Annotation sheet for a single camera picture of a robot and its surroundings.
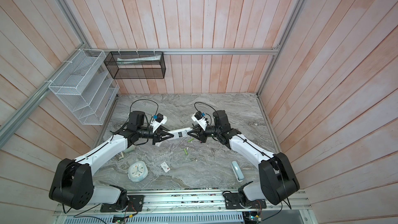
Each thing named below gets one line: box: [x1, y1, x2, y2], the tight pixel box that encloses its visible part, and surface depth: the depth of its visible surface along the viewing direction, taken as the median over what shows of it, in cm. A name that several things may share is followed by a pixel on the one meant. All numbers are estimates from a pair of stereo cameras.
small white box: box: [160, 161, 171, 173], surface depth 85 cm
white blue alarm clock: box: [127, 160, 149, 183], surface depth 83 cm
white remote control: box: [166, 127, 193, 140], surface depth 78 cm
